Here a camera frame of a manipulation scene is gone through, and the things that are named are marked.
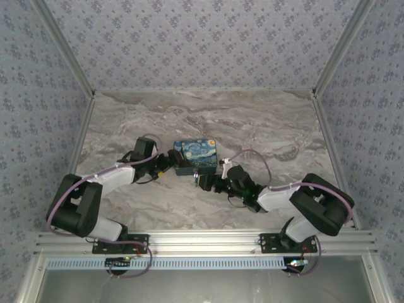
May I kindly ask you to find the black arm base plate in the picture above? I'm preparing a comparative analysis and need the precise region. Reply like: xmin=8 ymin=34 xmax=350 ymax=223
xmin=92 ymin=234 xmax=150 ymax=254
xmin=259 ymin=233 xmax=318 ymax=254

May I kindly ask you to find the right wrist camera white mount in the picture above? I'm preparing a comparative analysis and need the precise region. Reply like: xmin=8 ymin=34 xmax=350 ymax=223
xmin=218 ymin=157 xmax=233 ymax=179

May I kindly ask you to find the black bracket under duct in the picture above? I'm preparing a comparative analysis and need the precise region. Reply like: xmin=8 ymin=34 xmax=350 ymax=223
xmin=283 ymin=257 xmax=306 ymax=273
xmin=105 ymin=258 xmax=131 ymax=270

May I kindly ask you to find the aluminium upright frame post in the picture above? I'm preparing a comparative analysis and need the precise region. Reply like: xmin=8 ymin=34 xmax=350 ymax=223
xmin=311 ymin=0 xmax=378 ymax=97
xmin=31 ymin=0 xmax=97 ymax=97

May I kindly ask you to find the blue starry night tin box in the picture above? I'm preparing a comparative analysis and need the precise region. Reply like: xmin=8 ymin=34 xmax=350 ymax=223
xmin=173 ymin=138 xmax=219 ymax=176

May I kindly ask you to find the white slotted cable duct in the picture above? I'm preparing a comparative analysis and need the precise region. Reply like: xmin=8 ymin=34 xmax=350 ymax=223
xmin=46 ymin=256 xmax=287 ymax=271

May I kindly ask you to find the aluminium side frame rail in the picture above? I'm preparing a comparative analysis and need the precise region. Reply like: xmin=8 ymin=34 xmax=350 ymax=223
xmin=312 ymin=94 xmax=362 ymax=231
xmin=47 ymin=94 xmax=97 ymax=233

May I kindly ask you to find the aluminium front frame rail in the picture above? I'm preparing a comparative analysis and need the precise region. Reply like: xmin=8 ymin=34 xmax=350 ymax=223
xmin=33 ymin=229 xmax=379 ymax=257

